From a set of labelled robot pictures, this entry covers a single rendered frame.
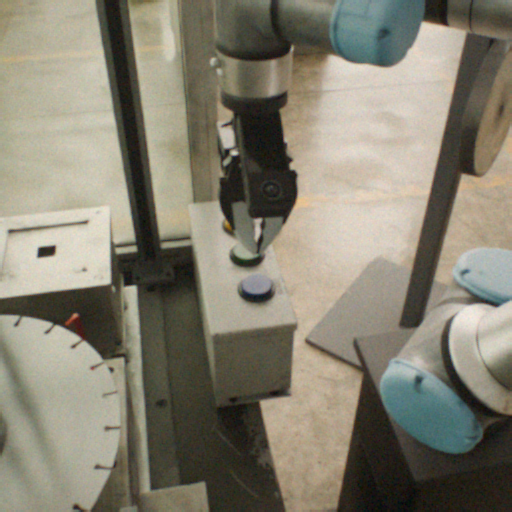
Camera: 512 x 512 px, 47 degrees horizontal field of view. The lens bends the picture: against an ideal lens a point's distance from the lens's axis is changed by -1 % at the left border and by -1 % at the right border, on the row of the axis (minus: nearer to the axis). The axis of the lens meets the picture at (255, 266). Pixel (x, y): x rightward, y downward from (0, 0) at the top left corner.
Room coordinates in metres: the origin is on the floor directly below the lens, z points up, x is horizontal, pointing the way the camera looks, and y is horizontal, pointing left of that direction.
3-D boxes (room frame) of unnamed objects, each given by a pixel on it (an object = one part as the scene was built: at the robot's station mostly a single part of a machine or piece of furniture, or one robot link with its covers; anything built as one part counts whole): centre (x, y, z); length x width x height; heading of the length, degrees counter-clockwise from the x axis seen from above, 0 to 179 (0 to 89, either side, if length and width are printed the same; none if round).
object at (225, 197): (0.56, 0.02, 1.05); 0.05 x 0.02 x 0.09; 101
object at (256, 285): (0.57, 0.00, 0.90); 0.04 x 0.04 x 0.02
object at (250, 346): (0.63, 0.03, 0.82); 0.28 x 0.11 x 0.15; 11
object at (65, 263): (0.64, 0.30, 0.82); 0.18 x 0.18 x 0.15; 11
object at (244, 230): (0.58, 0.02, 1.01); 0.06 x 0.03 x 0.09; 11
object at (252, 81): (0.58, 0.00, 1.19); 0.08 x 0.08 x 0.05
